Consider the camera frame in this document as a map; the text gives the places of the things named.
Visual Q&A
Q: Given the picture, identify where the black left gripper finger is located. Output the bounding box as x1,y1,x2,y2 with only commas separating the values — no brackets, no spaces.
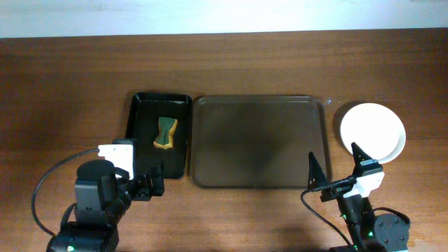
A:
150,161,165,196
134,174,151,201

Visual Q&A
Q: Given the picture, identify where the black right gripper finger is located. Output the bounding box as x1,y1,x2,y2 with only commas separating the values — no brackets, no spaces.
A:
307,152,328,190
351,142,375,175

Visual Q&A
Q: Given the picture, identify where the cream plate with ketchup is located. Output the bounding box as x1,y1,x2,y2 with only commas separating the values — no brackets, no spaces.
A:
339,103,406,164

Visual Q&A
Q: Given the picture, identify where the yellow green sponge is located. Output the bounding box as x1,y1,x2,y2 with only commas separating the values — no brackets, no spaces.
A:
153,117,178,149

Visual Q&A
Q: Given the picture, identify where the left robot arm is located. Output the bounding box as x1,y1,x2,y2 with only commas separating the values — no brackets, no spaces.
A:
46,139,165,252

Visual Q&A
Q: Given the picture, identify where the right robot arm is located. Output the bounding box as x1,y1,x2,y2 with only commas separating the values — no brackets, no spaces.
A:
300,143,411,252

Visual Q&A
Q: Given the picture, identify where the black small tray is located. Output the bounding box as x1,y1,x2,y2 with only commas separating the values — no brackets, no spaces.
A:
125,92,193,179

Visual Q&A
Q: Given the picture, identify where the brown plastic tray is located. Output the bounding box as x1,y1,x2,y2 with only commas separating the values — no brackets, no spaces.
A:
190,94,333,189

